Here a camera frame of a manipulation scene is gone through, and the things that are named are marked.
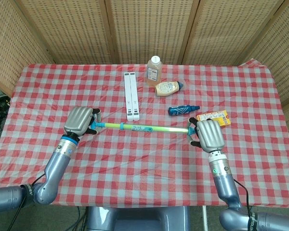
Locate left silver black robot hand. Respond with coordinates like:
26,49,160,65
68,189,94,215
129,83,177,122
63,106,103,142

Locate clear bottle amber liquid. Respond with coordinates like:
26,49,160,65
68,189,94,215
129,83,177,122
146,55,162,87

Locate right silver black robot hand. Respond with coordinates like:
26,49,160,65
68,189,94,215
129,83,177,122
186,117,226,154

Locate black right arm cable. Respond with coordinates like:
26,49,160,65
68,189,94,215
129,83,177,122
232,178,253,216

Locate bamboo folding screen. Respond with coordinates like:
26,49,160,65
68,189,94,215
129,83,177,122
0,0,289,106

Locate white table leg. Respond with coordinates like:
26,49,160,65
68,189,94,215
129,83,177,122
201,206,208,231

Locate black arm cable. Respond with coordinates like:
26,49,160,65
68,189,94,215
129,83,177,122
7,173,47,231
232,178,253,216

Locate black cable bundle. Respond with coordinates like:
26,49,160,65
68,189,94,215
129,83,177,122
0,93,12,132

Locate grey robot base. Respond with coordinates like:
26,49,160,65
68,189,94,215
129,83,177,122
86,206,191,231

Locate red white checked tablecloth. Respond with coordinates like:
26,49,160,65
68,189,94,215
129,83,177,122
0,59,289,209

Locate floor cables under table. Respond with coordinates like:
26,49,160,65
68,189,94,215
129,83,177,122
68,206,88,231

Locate white folded laptop stand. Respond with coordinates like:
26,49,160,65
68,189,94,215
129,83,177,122
124,71,140,122

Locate long colourful water squirter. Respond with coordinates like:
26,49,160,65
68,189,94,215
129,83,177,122
91,121,196,136

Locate dark blue spray bottle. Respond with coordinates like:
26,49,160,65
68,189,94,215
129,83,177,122
168,104,200,116

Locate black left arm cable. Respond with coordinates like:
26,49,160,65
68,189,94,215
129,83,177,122
7,173,47,231

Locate beige squeeze bottle blue cap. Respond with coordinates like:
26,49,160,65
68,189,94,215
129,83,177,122
154,81,184,97

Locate yellow orange cardboard box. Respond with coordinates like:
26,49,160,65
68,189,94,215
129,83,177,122
196,110,231,128

